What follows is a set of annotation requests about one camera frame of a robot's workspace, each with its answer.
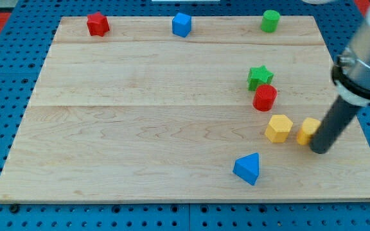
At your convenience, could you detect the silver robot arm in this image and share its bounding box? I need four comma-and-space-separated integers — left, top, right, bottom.
332, 7, 370, 108

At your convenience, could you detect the wooden board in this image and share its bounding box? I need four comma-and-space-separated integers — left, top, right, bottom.
0, 16, 370, 204

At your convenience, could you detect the yellow hexagon block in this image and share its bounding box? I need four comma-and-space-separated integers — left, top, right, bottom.
265, 114, 293, 143

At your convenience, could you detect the blue triangle block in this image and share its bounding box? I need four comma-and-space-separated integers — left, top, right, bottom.
233, 153, 260, 185

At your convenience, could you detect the red cylinder block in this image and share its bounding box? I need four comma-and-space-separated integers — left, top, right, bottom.
252, 84, 278, 112

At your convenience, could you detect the green star block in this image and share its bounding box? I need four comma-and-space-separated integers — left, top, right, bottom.
247, 65, 274, 91

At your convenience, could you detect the blue cube block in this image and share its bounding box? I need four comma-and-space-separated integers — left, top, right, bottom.
172, 13, 192, 37

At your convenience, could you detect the yellow rounded block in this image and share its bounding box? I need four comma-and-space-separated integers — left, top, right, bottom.
296, 117, 321, 146

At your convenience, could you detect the red star block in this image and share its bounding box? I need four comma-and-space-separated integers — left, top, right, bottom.
87, 12, 110, 37

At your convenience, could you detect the green cylinder block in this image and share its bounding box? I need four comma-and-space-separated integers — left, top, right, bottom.
260, 10, 281, 33

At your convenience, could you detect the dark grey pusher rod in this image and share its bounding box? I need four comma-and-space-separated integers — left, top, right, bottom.
310, 96, 361, 154

